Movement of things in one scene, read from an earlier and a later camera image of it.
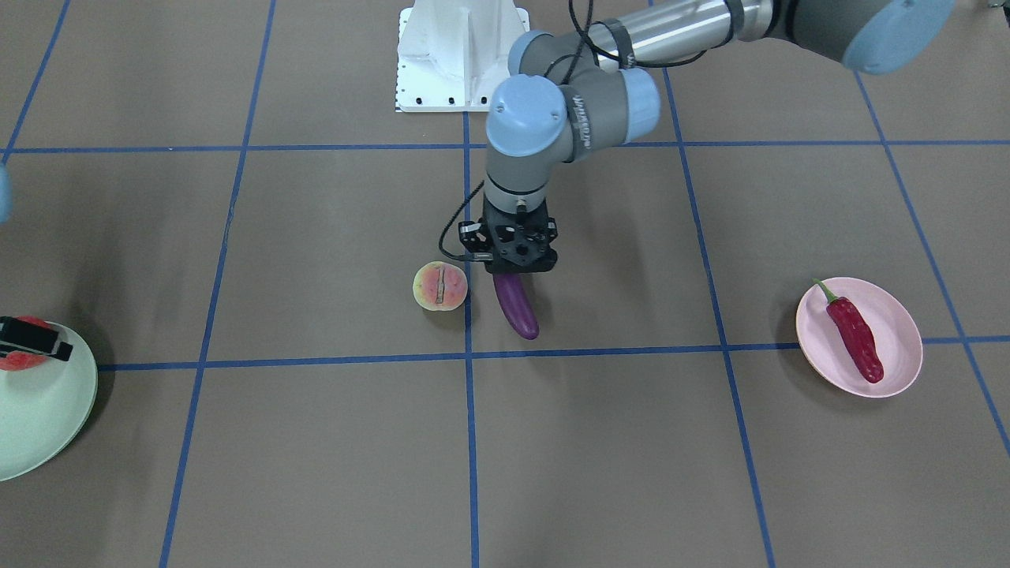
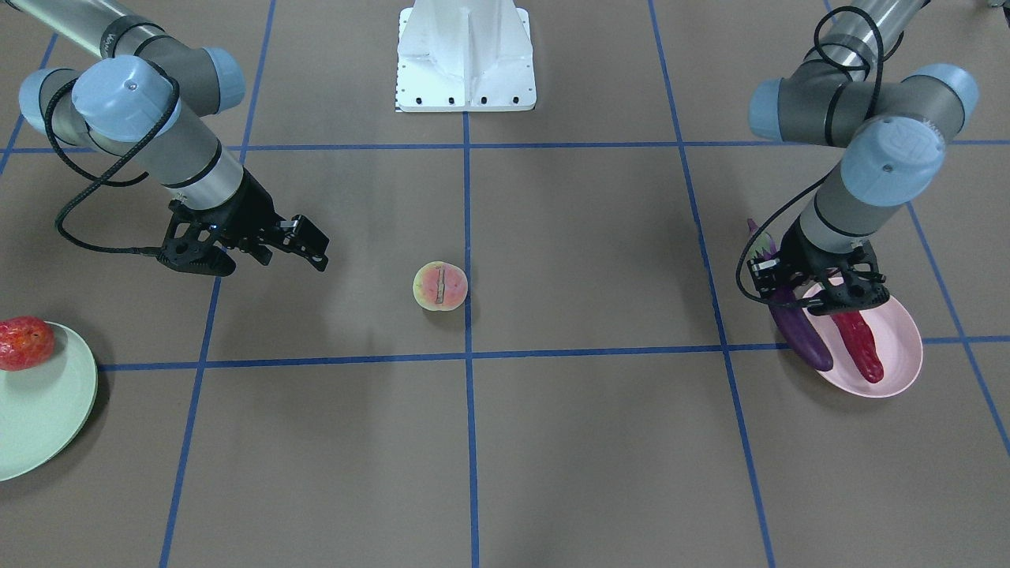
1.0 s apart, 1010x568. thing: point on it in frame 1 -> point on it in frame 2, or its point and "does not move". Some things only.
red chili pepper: (859, 334) does not move
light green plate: (46, 407) does not move
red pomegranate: (21, 360) does not move
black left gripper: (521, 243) -> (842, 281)
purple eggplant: (517, 304) -> (789, 319)
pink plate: (896, 337) does not move
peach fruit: (439, 285) does not move
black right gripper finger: (22, 336) -> (249, 222)
